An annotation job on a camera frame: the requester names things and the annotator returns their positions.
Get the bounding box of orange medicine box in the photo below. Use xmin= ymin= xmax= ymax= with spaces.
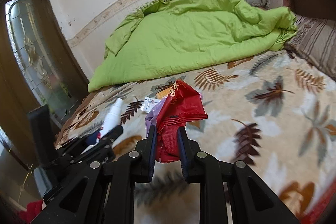
xmin=155 ymin=87 xmax=174 ymax=100

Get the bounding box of green quilt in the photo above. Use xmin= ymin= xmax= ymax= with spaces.
xmin=88 ymin=0 xmax=297 ymax=92

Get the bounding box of wooden glass door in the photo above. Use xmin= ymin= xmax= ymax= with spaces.
xmin=1 ymin=0 xmax=88 ymax=165

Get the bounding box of red wrapper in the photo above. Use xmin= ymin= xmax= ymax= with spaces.
xmin=155 ymin=80 xmax=208 ymax=163

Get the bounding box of red sleeve left forearm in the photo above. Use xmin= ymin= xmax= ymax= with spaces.
xmin=18 ymin=200 xmax=46 ymax=223

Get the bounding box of red plastic mesh basket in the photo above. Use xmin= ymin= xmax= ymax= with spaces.
xmin=300 ymin=180 xmax=335 ymax=224

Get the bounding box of brown striped pillow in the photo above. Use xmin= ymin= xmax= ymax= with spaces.
xmin=284 ymin=15 xmax=336 ymax=80

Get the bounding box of purple wrapper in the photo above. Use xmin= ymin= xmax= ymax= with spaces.
xmin=145 ymin=103 xmax=163 ymax=135

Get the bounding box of long white medicine box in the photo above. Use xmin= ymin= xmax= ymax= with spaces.
xmin=140 ymin=97 xmax=161 ymax=113

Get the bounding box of small white dropper bottle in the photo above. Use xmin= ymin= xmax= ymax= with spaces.
xmin=82 ymin=98 xmax=123 ymax=153

